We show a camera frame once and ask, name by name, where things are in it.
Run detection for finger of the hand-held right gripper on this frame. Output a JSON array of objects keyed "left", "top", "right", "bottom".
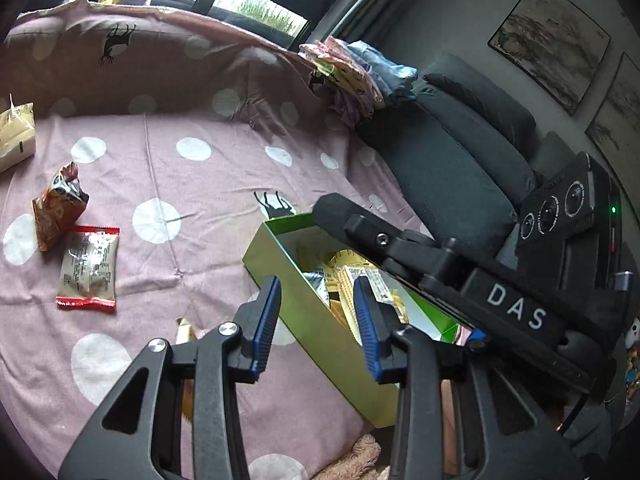
[{"left": 312, "top": 194, "right": 473, "bottom": 293}]

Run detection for small framed landscape picture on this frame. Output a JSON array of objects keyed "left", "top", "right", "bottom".
[{"left": 585, "top": 52, "right": 640, "bottom": 166}]

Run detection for yellow tissue pack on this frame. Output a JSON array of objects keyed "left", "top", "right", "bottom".
[{"left": 0, "top": 95, "right": 37, "bottom": 173}]

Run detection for red edged brown snack packet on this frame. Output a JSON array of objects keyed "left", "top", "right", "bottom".
[{"left": 55, "top": 225, "right": 121, "bottom": 313}]

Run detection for dark grey bed cushion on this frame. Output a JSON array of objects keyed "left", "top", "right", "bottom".
[
  {"left": 424, "top": 55, "right": 538, "bottom": 206},
  {"left": 357, "top": 85, "right": 518, "bottom": 261}
]

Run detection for blue folded garment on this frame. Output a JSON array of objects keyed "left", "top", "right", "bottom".
[{"left": 346, "top": 40, "right": 418, "bottom": 103}]

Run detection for pink dotted bedsheet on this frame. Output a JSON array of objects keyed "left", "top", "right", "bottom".
[{"left": 0, "top": 0, "right": 436, "bottom": 480}]

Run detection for beige fluffy rug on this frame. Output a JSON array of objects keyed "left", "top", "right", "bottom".
[{"left": 315, "top": 432, "right": 391, "bottom": 480}]

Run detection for clear cracker packet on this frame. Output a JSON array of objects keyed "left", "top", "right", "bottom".
[{"left": 370, "top": 275, "right": 408, "bottom": 323}]

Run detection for small colourful toy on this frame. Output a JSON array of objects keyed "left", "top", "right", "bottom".
[{"left": 622, "top": 316, "right": 640, "bottom": 401}]

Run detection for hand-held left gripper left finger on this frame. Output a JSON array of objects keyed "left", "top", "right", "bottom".
[{"left": 57, "top": 276, "right": 282, "bottom": 480}]

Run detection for printed folded cloths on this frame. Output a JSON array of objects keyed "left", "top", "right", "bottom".
[{"left": 299, "top": 36, "right": 387, "bottom": 126}]

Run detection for large framed landscape picture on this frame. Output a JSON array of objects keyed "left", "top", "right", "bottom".
[{"left": 487, "top": 0, "right": 612, "bottom": 117}]

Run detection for black framed window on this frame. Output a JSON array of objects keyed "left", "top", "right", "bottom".
[{"left": 25, "top": 0, "right": 351, "bottom": 41}]

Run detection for orange cartoon snack packet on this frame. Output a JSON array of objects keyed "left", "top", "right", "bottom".
[{"left": 32, "top": 161, "right": 91, "bottom": 252}]

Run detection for green cardboard box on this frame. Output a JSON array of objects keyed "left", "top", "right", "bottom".
[{"left": 242, "top": 212, "right": 461, "bottom": 428}]

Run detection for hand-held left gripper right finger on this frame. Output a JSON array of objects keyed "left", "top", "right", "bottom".
[{"left": 353, "top": 276, "right": 586, "bottom": 480}]

